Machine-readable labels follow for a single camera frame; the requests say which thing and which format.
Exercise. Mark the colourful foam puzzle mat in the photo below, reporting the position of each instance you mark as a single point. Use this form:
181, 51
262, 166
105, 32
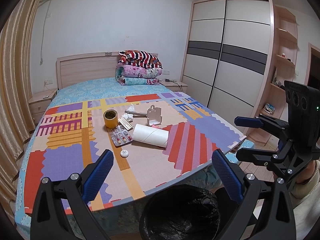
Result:
71, 136

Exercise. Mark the black trash bag bin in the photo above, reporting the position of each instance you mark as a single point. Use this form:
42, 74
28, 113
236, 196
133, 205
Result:
186, 212

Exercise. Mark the pink floral folded quilt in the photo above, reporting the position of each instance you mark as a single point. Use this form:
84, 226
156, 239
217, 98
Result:
128, 75

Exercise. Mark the wooden nightstand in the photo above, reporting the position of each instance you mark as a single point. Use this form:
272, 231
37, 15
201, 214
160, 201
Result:
39, 102
175, 86

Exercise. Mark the blue patterned bed sheet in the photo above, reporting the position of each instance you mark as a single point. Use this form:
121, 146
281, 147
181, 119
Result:
122, 218

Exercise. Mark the sliding door wardrobe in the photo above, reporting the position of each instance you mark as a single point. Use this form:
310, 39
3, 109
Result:
228, 54

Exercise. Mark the wooden headboard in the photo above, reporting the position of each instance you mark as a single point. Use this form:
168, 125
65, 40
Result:
78, 68

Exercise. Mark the white bottle cap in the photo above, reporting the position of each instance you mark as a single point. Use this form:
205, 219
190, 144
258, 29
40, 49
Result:
124, 153

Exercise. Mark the black camera box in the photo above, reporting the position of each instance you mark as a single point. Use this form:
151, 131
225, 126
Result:
303, 116

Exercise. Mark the white tissue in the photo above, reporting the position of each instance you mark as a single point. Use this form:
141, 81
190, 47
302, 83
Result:
127, 115

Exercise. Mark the wooden corner shelf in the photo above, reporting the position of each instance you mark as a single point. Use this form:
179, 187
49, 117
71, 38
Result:
280, 66

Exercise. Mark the grey plastic tube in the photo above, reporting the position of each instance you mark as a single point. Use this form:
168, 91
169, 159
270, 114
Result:
136, 114

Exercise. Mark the white sleeve forearm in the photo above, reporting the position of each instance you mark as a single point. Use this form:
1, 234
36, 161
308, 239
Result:
305, 199

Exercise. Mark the right wooden nightstand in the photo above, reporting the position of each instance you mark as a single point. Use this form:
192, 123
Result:
175, 86

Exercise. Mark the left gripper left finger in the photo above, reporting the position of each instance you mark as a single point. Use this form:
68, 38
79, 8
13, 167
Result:
49, 220

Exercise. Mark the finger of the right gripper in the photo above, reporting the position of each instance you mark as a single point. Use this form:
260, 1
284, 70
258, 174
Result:
257, 157
248, 121

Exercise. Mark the beige striped curtain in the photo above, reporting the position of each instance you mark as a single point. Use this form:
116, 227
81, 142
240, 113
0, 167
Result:
16, 120

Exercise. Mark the white cardboard tube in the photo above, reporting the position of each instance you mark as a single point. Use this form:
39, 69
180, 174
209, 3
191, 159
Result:
149, 135

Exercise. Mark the left wooden nightstand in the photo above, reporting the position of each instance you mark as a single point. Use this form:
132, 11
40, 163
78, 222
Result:
39, 102

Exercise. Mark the pill blister pack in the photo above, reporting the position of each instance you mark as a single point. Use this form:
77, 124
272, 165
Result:
119, 136

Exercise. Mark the yellow tape roll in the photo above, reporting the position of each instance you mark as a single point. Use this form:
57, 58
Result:
111, 118

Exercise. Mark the striped folded blanket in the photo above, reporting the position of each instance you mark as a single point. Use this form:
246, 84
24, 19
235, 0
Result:
139, 58

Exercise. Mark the small wooden box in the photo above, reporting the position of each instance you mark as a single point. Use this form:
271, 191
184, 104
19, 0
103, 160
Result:
128, 126

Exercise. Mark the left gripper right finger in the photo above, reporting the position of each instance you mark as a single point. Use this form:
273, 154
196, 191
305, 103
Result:
276, 219

